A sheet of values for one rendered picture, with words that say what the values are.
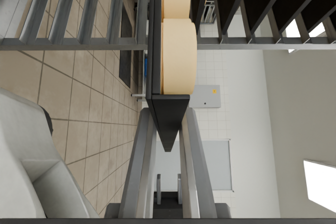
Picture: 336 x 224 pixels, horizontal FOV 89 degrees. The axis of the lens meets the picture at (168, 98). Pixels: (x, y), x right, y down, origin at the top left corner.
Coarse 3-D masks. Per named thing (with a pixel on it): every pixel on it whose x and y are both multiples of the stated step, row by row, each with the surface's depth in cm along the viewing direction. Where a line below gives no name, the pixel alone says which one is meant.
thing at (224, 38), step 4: (216, 0) 59; (216, 4) 59; (216, 8) 59; (216, 12) 59; (216, 16) 59; (216, 20) 59; (220, 24) 55; (220, 28) 54; (220, 32) 54; (220, 36) 54; (224, 36) 56; (220, 40) 54; (224, 40) 56
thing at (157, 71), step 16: (160, 0) 7; (160, 16) 7; (160, 32) 7; (160, 48) 6; (160, 64) 6; (160, 96) 6; (176, 96) 6; (160, 112) 7; (176, 112) 7; (160, 128) 11; (176, 128) 11
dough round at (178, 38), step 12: (168, 24) 9; (180, 24) 9; (192, 24) 10; (168, 36) 9; (180, 36) 9; (192, 36) 9; (168, 48) 9; (180, 48) 9; (192, 48) 9; (168, 60) 9; (180, 60) 9; (192, 60) 9; (168, 72) 9; (180, 72) 9; (192, 72) 9; (168, 84) 10; (180, 84) 10; (192, 84) 10
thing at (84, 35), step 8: (88, 0) 61; (96, 0) 62; (88, 8) 60; (88, 16) 59; (80, 24) 55; (88, 24) 58; (80, 32) 55; (88, 32) 57; (80, 40) 55; (88, 40) 56
